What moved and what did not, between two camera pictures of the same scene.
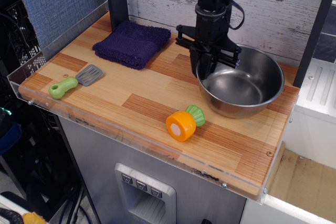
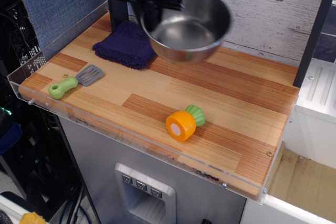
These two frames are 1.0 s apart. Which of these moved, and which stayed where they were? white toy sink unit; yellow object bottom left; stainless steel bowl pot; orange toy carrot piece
Moved: stainless steel bowl pot
Stayed: orange toy carrot piece; white toy sink unit; yellow object bottom left
